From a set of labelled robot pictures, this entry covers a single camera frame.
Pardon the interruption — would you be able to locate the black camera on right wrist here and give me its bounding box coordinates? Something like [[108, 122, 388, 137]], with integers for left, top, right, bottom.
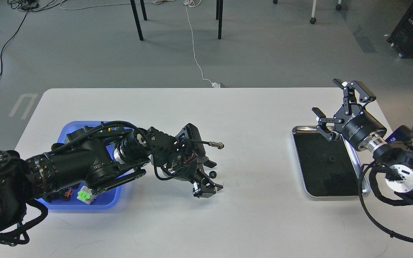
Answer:
[[386, 125, 413, 145]]

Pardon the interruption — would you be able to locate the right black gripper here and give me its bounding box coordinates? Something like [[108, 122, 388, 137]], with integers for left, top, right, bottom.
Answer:
[[312, 79, 387, 151]]

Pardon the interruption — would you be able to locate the white floor cable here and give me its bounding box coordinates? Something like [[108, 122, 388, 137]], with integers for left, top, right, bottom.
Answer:
[[153, 0, 220, 88]]

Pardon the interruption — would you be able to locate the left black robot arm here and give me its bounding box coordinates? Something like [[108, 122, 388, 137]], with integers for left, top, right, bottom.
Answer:
[[0, 121, 224, 246]]

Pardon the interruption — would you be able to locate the silver metal tray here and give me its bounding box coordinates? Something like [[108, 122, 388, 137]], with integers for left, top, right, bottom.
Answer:
[[291, 126, 362, 200]]

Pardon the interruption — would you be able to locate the small black gear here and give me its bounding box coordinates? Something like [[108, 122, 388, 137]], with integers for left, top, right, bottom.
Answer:
[[209, 171, 217, 178]]

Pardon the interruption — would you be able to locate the black table leg left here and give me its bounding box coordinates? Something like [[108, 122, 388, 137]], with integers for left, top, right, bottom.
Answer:
[[130, 0, 147, 41]]

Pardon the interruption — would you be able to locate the black table leg right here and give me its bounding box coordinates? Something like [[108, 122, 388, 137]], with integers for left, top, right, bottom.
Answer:
[[216, 0, 224, 40]]

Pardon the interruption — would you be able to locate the black floor cable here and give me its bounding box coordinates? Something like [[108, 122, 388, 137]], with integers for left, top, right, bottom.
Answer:
[[0, 0, 60, 129]]

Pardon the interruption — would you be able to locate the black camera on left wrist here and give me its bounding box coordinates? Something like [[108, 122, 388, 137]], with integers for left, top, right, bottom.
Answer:
[[175, 123, 224, 159]]

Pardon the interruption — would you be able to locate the blue plastic tray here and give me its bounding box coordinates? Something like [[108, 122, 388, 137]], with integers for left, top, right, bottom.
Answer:
[[37, 121, 124, 210]]

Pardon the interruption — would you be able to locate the red black push button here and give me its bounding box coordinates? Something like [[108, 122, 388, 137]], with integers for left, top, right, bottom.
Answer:
[[60, 188, 73, 201]]

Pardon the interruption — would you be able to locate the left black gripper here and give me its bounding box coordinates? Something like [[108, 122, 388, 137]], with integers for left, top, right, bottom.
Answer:
[[163, 152, 224, 198]]

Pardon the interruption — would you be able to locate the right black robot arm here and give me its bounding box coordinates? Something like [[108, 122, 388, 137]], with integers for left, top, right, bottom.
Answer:
[[312, 78, 413, 243]]

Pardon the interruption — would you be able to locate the white caster leg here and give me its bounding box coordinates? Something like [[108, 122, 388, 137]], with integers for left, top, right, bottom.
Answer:
[[309, 0, 342, 24]]

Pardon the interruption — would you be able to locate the black table leg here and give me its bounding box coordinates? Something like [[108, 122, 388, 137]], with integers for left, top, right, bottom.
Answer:
[[130, 0, 147, 41], [216, 0, 224, 40]]

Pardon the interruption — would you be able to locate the green white push button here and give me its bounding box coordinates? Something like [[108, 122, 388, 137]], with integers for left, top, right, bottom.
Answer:
[[76, 186, 97, 205]]

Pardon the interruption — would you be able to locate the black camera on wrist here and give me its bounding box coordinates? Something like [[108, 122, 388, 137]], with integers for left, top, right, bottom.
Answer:
[[386, 125, 413, 145], [175, 123, 224, 159]]

